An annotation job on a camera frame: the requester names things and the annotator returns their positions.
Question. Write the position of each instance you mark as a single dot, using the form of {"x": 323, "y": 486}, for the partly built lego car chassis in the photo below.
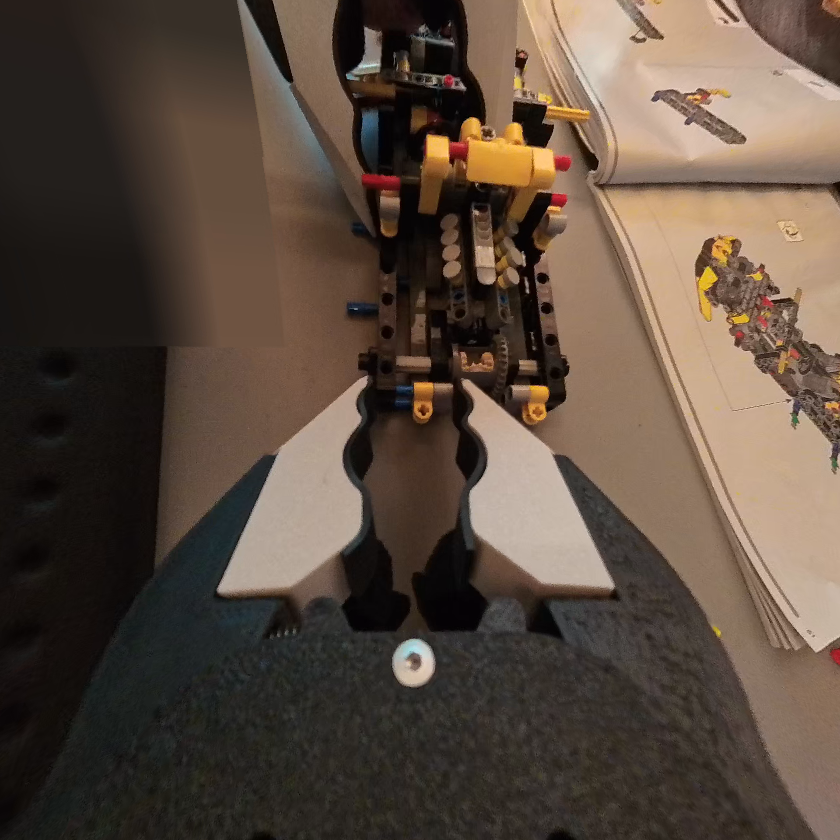
{"x": 459, "y": 262}

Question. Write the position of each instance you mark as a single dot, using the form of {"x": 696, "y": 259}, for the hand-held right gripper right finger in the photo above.
{"x": 544, "y": 525}

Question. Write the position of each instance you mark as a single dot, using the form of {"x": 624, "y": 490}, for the black mat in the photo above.
{"x": 79, "y": 558}

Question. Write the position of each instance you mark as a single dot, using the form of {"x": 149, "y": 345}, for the open instruction booklet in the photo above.
{"x": 722, "y": 197}

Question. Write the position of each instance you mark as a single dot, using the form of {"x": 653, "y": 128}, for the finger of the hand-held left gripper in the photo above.
{"x": 315, "y": 98}
{"x": 495, "y": 59}

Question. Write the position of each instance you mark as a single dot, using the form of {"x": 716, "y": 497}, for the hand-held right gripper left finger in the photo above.
{"x": 295, "y": 525}

